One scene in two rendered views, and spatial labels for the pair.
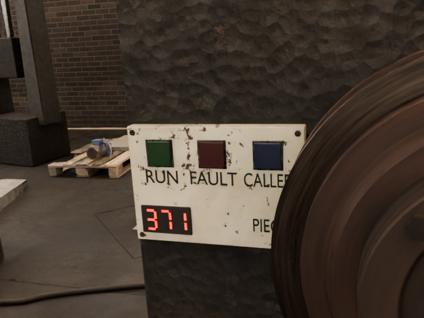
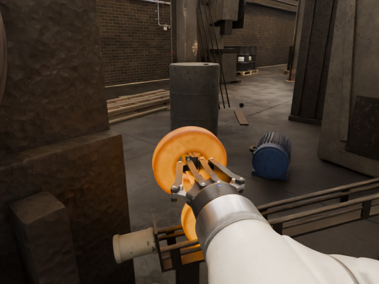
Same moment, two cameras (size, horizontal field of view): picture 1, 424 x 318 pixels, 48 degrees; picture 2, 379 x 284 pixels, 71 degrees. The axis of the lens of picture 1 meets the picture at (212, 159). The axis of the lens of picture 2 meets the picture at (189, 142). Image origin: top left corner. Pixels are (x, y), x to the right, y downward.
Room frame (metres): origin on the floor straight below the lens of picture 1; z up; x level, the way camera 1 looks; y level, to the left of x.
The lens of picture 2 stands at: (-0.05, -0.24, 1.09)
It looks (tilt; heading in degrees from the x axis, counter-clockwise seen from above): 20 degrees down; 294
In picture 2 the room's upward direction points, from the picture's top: straight up
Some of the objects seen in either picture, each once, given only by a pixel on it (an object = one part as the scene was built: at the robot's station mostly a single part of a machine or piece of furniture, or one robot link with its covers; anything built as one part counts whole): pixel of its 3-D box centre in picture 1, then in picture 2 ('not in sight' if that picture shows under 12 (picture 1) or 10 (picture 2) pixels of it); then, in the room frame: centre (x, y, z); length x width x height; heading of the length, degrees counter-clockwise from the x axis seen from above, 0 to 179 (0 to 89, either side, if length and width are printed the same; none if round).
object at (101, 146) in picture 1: (103, 147); not in sight; (5.01, 1.14, 0.25); 0.40 x 0.24 x 0.22; 163
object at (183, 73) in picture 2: not in sight; (194, 101); (1.21, -3.15, 0.45); 0.59 x 0.59 x 0.89
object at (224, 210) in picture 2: not in sight; (231, 231); (0.02, -0.52, 0.86); 0.09 x 0.06 x 0.09; 38
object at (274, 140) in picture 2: not in sight; (272, 153); (0.18, -2.57, 0.17); 0.57 x 0.31 x 0.34; 93
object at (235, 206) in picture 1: (215, 185); not in sight; (0.67, 0.00, 1.15); 0.26 x 0.02 x 0.18; 73
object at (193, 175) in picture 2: not in sight; (194, 178); (0.11, -0.63, 0.87); 0.11 x 0.01 x 0.04; 129
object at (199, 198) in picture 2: not in sight; (214, 199); (0.06, -0.58, 0.86); 0.09 x 0.08 x 0.07; 128
